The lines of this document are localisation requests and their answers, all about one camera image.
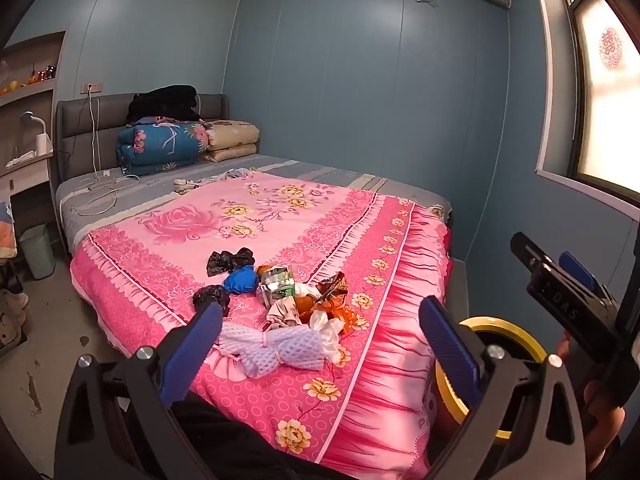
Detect brown patterned snack wrapper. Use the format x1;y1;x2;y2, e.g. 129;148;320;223
316;271;349;306

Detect wall shelf and desk unit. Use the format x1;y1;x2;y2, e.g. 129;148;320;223
0;30;67;241

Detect beige folded quilt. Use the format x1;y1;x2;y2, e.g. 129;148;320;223
201;120;261;163

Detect small black plastic bag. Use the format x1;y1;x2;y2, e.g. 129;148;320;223
192;284;232;317

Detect window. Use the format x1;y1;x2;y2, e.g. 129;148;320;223
527;0;640;223

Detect red paper-cut window decoration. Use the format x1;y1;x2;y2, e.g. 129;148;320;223
599;27;626;72

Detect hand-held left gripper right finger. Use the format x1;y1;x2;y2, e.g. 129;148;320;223
418;296;586;480

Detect person's black clothing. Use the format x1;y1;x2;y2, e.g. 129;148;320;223
125;395;361;480

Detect black clothing pile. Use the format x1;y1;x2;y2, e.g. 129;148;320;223
125;85;201;123

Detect blue floral folded quilt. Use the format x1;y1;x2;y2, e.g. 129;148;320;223
116;121;210;177

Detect green and white carton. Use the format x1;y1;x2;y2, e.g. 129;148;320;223
256;266;296;306

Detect bed with grey headboard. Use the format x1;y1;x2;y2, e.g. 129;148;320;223
54;94;471;480

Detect pink floral blanket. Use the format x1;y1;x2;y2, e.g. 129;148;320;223
69;170;453;480

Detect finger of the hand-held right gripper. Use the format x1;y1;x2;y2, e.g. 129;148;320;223
558;251;612;303
510;232;621;361

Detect white desk lamp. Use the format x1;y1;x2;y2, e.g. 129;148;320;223
20;111;54;155

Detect light shoes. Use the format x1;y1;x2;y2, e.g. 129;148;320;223
0;290;30;351

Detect white foam mesh net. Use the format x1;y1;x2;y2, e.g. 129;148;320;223
217;321;325;378

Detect large black plastic bag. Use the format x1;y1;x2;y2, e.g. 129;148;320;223
206;247;256;277

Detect orange plastic wrapper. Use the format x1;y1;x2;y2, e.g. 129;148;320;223
320;300;369;336

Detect beige cloth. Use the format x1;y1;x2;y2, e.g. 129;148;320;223
266;296;303;328

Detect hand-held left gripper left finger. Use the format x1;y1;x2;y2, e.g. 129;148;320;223
54;301;224;480

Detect white charging cable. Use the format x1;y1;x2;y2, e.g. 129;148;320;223
60;87;142;217

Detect pale green waste basket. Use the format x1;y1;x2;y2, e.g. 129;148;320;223
19;223;56;280

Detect colourful hanging cloth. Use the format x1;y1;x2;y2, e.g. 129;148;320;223
0;200;18;261

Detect person's right hand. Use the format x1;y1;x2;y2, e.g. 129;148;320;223
556;335;627;468

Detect yellow-rimmed waste bin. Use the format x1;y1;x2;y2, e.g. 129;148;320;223
434;316;549;445

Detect blue glove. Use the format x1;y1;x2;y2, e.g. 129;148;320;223
222;265;260;295

